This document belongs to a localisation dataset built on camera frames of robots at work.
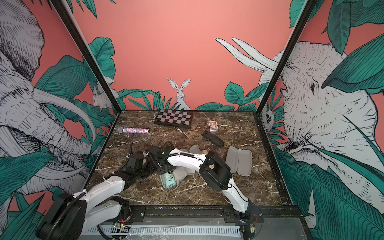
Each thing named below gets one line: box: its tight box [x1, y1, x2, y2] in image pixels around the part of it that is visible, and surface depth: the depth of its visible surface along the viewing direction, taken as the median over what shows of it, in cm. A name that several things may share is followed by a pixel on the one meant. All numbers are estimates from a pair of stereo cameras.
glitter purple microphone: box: [116, 126, 150, 134], surface depth 106 cm
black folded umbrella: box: [202, 130, 225, 147], surface depth 103 cm
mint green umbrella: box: [163, 173, 176, 188], surface depth 84 cm
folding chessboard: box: [154, 109, 193, 128], surface depth 116 cm
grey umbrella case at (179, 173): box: [160, 166, 187, 189], surface depth 85 cm
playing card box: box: [209, 121, 219, 132], surface depth 113 cm
